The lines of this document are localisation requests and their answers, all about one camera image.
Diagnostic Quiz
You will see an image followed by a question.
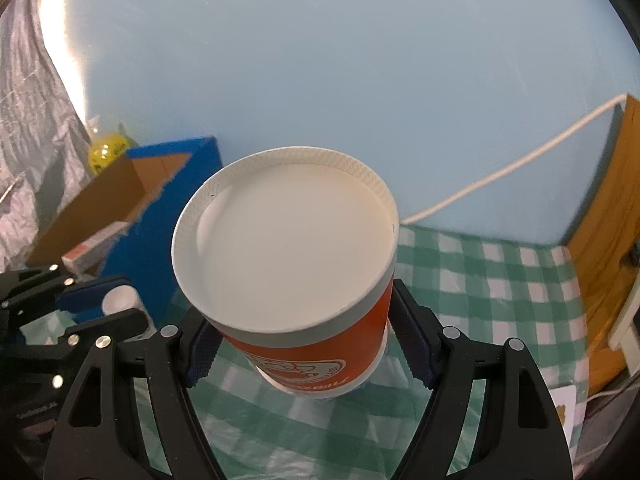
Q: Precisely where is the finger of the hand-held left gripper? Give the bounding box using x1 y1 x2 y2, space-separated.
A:
0 265 128 326
0 308 151 358

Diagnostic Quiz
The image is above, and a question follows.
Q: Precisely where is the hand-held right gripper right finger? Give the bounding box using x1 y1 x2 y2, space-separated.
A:
389 279 573 480

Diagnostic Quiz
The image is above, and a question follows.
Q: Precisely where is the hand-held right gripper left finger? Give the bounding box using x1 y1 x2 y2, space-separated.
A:
42 307 223 480

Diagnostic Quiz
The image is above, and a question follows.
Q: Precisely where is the white pill bottle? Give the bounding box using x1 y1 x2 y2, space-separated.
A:
101 285 143 321

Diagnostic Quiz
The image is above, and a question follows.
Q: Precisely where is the long white carton orange label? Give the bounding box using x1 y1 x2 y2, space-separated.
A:
61 222 126 273

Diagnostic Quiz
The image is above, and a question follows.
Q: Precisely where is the blue cardboard box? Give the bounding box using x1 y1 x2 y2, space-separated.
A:
27 136 224 328

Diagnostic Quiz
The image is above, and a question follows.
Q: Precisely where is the orange paper cup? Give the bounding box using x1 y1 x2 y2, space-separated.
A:
171 146 399 401

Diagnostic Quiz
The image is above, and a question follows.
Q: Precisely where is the green checkered tablecloth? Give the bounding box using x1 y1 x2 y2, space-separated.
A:
50 225 591 480

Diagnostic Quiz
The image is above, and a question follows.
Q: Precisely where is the yellow drink bottle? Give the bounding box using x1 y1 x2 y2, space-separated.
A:
87 132 130 176

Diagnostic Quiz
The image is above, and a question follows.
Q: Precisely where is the silver foil curtain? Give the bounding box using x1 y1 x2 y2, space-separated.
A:
0 0 93 273

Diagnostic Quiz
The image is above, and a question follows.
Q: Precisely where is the white phone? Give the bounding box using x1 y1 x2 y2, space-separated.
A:
547 384 587 443

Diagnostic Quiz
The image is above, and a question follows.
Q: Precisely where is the white power strip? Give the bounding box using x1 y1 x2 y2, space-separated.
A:
607 305 640 376

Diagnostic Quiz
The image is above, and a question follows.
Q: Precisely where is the white wall cable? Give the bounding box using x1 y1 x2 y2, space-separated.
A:
402 94 628 226

